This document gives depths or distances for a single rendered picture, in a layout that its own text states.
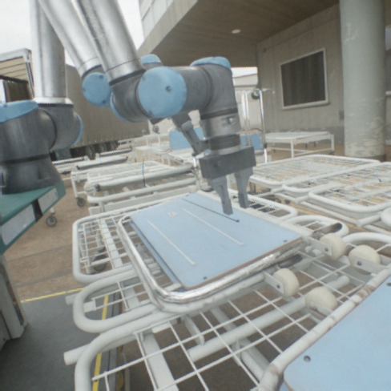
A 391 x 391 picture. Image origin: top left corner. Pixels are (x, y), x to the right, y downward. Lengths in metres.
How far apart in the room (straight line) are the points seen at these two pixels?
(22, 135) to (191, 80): 0.58
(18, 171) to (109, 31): 0.51
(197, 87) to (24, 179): 0.61
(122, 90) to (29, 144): 0.42
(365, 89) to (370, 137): 0.72
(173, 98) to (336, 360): 0.48
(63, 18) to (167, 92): 0.50
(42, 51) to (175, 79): 0.68
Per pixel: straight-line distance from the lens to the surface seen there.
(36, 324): 1.13
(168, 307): 0.63
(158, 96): 0.53
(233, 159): 0.65
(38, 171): 0.95
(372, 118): 4.86
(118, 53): 0.64
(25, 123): 0.96
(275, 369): 0.45
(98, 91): 0.84
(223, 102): 0.61
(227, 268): 0.66
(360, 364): 0.47
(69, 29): 0.92
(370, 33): 4.96
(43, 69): 1.12
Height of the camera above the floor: 0.89
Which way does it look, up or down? 14 degrees down
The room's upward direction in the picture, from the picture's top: 8 degrees counter-clockwise
